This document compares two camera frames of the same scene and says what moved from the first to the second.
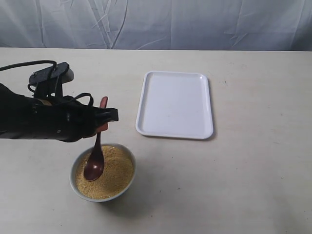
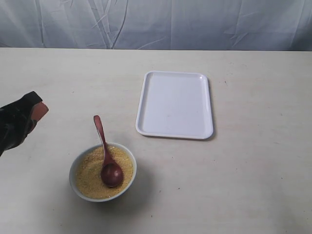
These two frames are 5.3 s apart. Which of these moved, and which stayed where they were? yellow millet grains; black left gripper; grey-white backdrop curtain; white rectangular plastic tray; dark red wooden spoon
Moved: dark red wooden spoon; black left gripper
Stayed: yellow millet grains; grey-white backdrop curtain; white rectangular plastic tray
